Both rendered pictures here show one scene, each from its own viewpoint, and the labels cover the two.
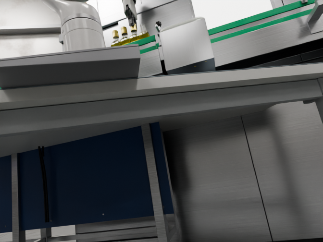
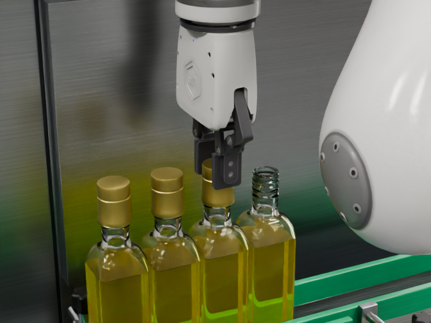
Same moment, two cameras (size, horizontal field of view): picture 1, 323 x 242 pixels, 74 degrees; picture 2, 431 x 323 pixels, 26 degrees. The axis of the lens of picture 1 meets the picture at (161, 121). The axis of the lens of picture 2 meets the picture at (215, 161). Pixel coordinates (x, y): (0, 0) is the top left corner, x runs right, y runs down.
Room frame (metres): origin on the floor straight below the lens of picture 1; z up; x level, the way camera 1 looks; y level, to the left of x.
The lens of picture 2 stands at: (0.39, 0.65, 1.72)
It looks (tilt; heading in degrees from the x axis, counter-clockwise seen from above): 23 degrees down; 320
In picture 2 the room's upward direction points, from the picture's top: straight up
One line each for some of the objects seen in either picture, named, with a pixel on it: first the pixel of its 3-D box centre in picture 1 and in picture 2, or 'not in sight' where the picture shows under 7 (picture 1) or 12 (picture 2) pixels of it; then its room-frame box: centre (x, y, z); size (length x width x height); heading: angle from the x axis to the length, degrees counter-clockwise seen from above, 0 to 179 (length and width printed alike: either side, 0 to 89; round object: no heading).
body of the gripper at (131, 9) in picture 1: (130, 8); (217, 63); (1.08, 0.07, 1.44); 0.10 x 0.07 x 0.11; 166
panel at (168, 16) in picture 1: (190, 23); (388, 93); (1.13, -0.27, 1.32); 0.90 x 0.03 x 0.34; 76
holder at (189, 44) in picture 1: (191, 61); not in sight; (0.82, -0.16, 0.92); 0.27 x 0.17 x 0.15; 166
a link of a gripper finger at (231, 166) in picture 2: (130, 19); (231, 161); (1.05, 0.08, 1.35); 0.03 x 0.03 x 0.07; 76
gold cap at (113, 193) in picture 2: (115, 34); (114, 201); (1.11, 0.18, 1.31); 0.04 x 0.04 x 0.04
